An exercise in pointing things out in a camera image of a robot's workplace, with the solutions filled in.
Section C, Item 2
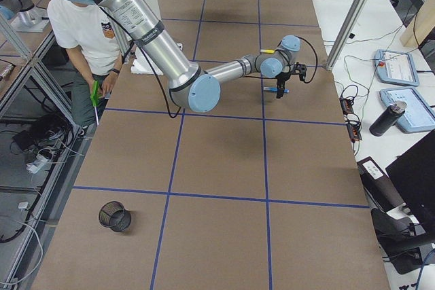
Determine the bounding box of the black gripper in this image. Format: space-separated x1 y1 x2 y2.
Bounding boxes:
276 62 307 98

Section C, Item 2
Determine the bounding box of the blue highlighter pen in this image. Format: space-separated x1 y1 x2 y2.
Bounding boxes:
262 87 290 94

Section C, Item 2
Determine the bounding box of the yellow highlighter pen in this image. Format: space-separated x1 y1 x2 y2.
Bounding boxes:
260 49 275 54

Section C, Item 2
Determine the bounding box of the black water bottle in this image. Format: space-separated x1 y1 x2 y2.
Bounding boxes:
369 101 407 137

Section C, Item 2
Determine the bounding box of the blue teach pendant far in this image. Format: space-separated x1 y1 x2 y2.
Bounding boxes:
374 49 419 86

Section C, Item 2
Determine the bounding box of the blue teach pendant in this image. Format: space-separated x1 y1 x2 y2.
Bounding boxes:
374 49 419 86
379 86 434 133

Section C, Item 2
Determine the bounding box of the blue teach pendant near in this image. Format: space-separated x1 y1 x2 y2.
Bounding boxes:
379 86 434 133

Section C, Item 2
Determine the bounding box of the black monitor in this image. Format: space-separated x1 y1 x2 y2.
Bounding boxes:
386 131 434 220

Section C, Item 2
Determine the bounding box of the green grabber tool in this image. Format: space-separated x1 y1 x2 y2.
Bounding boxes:
90 80 99 126

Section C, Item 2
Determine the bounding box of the person in white shirt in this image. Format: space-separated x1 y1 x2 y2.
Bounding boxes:
47 0 122 130

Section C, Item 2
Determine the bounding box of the black mesh cup right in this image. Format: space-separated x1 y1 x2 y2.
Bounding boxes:
99 201 131 232

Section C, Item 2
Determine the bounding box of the aluminium frame post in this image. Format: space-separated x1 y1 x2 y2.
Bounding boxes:
326 0 367 71

